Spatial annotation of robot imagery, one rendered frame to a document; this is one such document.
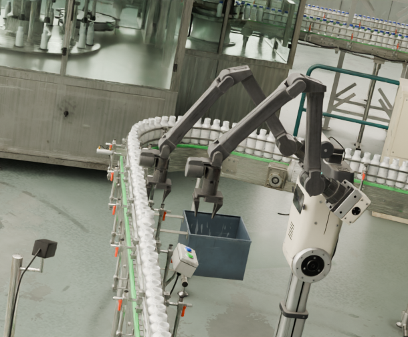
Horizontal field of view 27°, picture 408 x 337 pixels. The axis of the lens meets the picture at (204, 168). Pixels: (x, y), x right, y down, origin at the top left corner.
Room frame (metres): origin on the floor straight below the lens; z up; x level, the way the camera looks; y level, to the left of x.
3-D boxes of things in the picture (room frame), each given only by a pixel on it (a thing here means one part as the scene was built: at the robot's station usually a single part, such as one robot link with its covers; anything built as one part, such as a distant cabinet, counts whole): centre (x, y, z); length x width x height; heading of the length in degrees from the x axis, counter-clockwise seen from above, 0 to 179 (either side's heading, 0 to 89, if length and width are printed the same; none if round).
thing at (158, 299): (2.63, 0.07, 1.08); 0.06 x 0.06 x 0.17
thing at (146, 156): (3.32, 0.21, 1.46); 0.12 x 0.09 x 0.12; 99
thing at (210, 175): (2.89, -0.03, 1.57); 0.07 x 0.06 x 0.07; 101
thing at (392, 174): (4.99, -1.16, 1.08); 0.06 x 0.06 x 0.17
